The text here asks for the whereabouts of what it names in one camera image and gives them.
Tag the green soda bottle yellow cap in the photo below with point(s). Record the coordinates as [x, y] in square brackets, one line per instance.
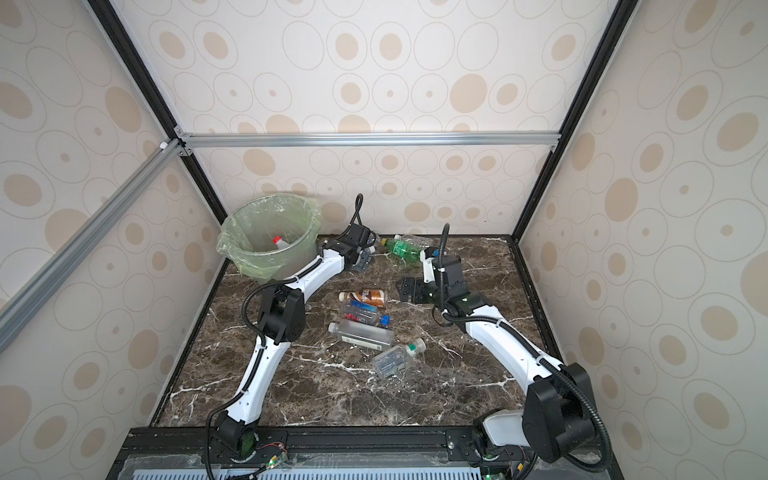
[402, 249]

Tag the clear crushed bottle blue cap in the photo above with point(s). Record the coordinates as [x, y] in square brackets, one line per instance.
[366, 314]

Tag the white red-capped milk bottle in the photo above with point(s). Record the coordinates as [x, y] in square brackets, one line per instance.
[281, 243]

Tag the clear square bottle white cap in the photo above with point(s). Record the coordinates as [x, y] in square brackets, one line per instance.
[363, 335]

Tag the clear small bottle green-white cap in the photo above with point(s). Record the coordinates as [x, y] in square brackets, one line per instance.
[397, 358]

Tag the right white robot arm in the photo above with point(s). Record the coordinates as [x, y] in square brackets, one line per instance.
[559, 418]

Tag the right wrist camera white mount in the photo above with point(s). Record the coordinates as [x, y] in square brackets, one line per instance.
[426, 257]

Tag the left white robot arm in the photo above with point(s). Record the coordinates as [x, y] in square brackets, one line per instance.
[276, 313]

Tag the diagonal aluminium rail left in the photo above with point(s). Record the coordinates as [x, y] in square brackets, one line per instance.
[25, 305]

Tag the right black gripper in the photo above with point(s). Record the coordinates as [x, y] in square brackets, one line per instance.
[418, 283]

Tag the brown Nescafe bottle near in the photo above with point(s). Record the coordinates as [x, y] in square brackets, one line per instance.
[374, 297]

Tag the horizontal aluminium rail back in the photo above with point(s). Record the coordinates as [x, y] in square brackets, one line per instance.
[373, 139]

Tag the green-lined mesh waste bin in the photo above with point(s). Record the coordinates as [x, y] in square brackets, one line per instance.
[246, 236]

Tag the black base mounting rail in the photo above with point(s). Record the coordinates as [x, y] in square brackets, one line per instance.
[414, 452]

